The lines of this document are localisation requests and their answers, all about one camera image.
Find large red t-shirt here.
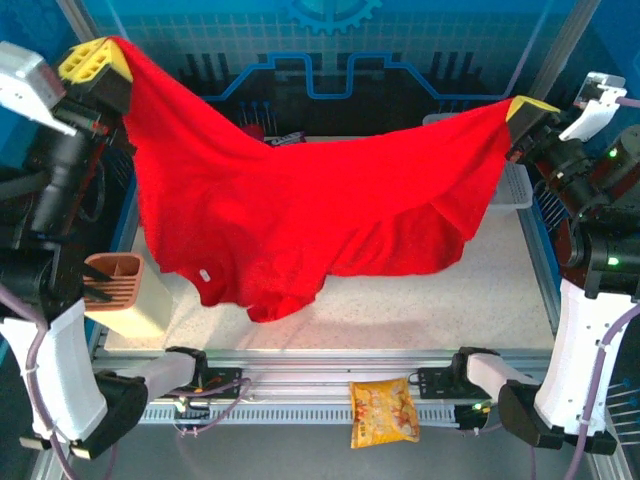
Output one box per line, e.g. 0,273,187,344
107,35,516,325

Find white plastic basket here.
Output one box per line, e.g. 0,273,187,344
422,112,534,211

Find black utensils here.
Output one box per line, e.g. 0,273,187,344
79,262,114,304

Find terracotta cream utensil holder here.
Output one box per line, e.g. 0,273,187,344
82,252,176,344

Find purple snack packet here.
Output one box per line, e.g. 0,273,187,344
263,130,307,147

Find black connector module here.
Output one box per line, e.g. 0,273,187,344
172,393,211,422
452,399,495,434

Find yellow chips bag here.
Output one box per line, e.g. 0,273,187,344
348,378,421,450

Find aluminium frame post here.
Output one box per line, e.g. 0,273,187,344
54,0,109,46
527,0,601,101

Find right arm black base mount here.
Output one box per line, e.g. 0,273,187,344
416,352,501,401

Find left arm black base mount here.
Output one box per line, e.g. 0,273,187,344
192,367,245,401

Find aluminium frame rail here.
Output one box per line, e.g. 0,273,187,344
29,348,631,480

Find white slotted cable duct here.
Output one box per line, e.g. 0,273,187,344
137,403,461,425

